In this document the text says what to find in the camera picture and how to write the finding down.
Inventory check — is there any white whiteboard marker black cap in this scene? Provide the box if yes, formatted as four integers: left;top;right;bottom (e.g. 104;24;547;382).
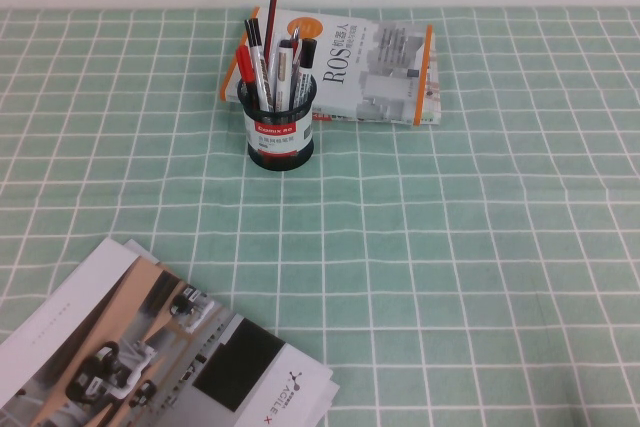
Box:
243;18;278;112

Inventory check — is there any black mesh pen holder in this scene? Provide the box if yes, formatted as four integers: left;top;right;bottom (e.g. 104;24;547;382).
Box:
236;71;319;173

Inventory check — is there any red capped pen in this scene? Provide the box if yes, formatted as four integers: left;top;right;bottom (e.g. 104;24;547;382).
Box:
236;44;261;109

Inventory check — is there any silver ballpoint pen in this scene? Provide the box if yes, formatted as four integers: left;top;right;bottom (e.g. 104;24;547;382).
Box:
286;25;302;79

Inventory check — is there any white orange ROS book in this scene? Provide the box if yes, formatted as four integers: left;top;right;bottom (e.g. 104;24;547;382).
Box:
219;6;434;127

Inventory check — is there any white marker with dark cap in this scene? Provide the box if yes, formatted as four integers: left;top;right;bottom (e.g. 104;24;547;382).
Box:
273;39;294;111

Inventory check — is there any white marker with black cap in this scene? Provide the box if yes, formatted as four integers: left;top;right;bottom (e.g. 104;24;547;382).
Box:
290;38;319;108

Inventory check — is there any AgileX photo brochure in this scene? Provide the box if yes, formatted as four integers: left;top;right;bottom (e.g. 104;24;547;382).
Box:
0;237;335;427

